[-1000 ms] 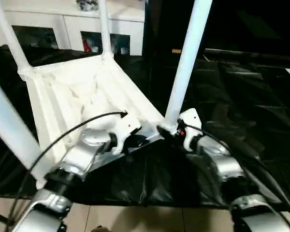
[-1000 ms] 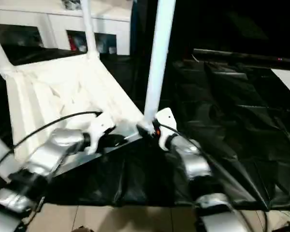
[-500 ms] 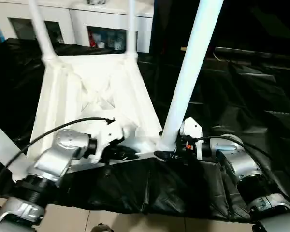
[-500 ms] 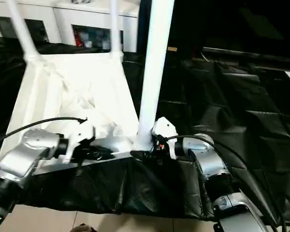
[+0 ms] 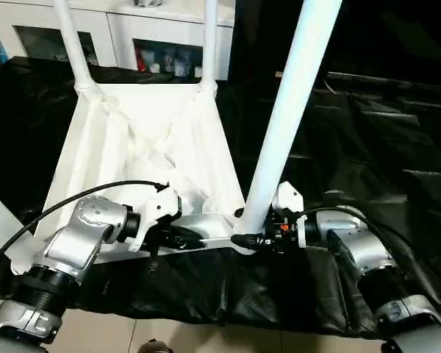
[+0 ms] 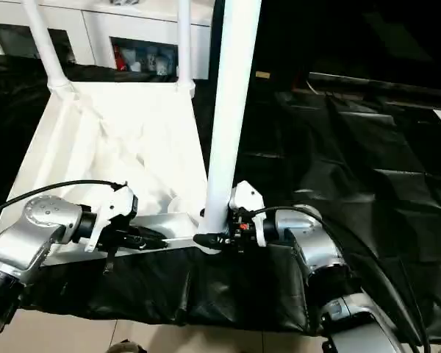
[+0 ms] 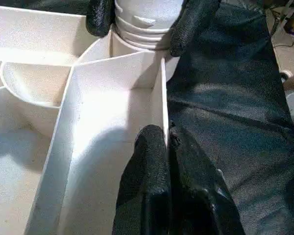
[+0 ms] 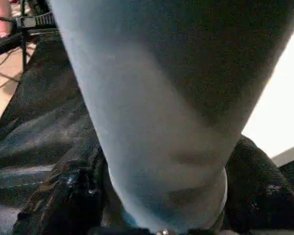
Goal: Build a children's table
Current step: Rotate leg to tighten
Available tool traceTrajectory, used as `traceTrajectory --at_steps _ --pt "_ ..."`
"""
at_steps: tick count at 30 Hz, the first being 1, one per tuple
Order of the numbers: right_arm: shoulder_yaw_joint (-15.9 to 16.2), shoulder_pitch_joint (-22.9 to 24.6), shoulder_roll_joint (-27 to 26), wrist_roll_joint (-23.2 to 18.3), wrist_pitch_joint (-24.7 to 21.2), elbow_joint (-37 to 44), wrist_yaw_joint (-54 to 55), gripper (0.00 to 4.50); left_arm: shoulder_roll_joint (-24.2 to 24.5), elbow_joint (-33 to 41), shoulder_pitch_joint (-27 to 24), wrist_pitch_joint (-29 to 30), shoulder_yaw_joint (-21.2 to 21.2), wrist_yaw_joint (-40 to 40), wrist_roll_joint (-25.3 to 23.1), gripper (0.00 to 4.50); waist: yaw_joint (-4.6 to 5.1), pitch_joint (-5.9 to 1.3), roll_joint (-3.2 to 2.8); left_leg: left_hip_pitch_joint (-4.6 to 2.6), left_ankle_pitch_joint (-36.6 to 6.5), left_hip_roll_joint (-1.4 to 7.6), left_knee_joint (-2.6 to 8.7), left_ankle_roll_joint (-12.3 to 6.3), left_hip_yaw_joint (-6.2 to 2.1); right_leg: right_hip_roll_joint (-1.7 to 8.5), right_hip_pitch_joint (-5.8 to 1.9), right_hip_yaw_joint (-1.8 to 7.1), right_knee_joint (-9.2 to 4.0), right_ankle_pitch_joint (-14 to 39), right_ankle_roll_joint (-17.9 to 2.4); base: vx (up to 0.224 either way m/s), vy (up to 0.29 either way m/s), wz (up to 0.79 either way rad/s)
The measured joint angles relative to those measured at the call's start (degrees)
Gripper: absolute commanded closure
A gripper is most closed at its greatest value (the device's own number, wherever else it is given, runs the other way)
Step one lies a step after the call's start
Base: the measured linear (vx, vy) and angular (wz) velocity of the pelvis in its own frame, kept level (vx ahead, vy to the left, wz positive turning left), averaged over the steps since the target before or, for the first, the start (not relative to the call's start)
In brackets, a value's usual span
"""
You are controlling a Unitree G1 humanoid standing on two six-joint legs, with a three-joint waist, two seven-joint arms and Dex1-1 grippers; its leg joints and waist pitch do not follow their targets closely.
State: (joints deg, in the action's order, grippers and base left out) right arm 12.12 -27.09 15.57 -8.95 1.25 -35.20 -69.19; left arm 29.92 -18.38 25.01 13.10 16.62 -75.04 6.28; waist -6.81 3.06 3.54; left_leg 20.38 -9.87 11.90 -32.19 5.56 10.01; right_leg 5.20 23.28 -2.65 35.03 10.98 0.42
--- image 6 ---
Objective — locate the black mat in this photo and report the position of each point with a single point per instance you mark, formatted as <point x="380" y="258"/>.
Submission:
<point x="261" y="287"/>

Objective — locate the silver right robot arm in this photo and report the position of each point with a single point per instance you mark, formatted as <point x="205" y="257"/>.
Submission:
<point x="323" y="250"/>

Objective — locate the white plastic table top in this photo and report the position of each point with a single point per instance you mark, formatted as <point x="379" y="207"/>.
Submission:
<point x="114" y="128"/>

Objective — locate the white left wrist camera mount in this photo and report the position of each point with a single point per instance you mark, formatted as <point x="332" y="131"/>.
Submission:
<point x="115" y="206"/>

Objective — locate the white cabinet with glass doors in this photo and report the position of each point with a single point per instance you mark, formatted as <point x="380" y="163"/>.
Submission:
<point x="95" y="25"/>

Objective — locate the black flat board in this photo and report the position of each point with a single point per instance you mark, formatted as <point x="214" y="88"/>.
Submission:
<point x="382" y="84"/>

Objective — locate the small white jar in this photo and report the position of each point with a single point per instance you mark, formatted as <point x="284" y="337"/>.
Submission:
<point x="162" y="65"/>
<point x="135" y="66"/>

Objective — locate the grey black toy figure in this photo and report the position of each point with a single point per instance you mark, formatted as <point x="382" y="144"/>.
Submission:
<point x="125" y="1"/>

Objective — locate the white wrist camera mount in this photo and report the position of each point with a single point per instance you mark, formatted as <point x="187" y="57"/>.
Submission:
<point x="115" y="206"/>
<point x="250" y="198"/>

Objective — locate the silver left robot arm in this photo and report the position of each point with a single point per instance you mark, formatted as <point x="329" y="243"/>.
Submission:
<point x="40" y="228"/>

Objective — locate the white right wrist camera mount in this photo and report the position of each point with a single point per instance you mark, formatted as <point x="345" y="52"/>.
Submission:
<point x="250" y="198"/>

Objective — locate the small tan label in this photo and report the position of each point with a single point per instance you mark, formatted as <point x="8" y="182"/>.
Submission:
<point x="262" y="74"/>

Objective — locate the white plastic table leg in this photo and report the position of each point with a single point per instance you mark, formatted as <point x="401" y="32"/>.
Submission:
<point x="46" y="48"/>
<point x="184" y="40"/>
<point x="233" y="92"/>

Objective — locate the red bottle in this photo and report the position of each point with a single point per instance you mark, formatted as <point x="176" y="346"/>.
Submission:
<point x="121" y="60"/>

